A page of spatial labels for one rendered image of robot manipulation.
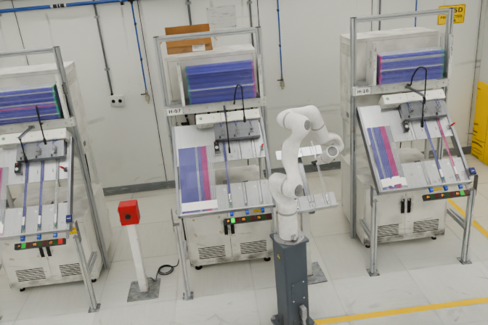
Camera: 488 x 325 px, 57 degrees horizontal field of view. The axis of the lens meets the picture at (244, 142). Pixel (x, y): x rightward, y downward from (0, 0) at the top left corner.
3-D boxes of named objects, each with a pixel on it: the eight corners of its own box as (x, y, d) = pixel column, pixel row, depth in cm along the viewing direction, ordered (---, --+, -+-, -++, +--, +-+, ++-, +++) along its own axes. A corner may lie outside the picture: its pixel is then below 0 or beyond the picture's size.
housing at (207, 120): (260, 125, 353) (261, 117, 340) (197, 132, 350) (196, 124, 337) (258, 116, 356) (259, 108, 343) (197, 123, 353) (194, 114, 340)
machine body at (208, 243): (275, 262, 374) (270, 196, 352) (191, 273, 370) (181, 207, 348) (265, 222, 435) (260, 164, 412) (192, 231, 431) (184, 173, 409)
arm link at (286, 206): (287, 218, 269) (285, 182, 260) (266, 208, 282) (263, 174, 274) (301, 210, 276) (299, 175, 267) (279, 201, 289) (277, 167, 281)
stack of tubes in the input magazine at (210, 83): (256, 97, 337) (253, 62, 328) (189, 104, 335) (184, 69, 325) (255, 93, 349) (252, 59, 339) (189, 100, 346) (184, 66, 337)
